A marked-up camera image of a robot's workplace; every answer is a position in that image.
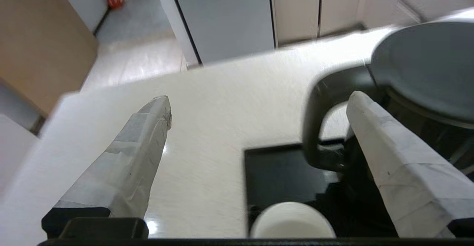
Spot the white storage cabinet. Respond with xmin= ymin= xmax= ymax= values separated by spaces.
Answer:
xmin=0 ymin=113 xmax=39 ymax=202

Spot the beige lower cabinet door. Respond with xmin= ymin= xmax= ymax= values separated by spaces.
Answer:
xmin=270 ymin=0 xmax=322 ymax=46
xmin=319 ymin=0 xmax=367 ymax=37

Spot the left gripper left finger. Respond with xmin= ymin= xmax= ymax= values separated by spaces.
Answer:
xmin=41 ymin=95 xmax=173 ymax=238

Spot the tall grey refrigerator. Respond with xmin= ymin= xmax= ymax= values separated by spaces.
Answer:
xmin=167 ymin=0 xmax=277 ymax=66

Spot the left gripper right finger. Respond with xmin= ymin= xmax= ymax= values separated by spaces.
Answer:
xmin=346 ymin=91 xmax=474 ymax=238

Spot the black mug white interior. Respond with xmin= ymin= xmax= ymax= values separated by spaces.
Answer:
xmin=250 ymin=202 xmax=337 ymax=238

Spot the black electric kettle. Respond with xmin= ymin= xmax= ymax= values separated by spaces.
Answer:
xmin=302 ymin=21 xmax=474 ymax=187

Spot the brown wooden door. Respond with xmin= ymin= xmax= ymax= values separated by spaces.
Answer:
xmin=0 ymin=0 xmax=99 ymax=116

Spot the black rectangular serving tray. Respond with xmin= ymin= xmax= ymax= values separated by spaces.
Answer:
xmin=244 ymin=139 xmax=400 ymax=238

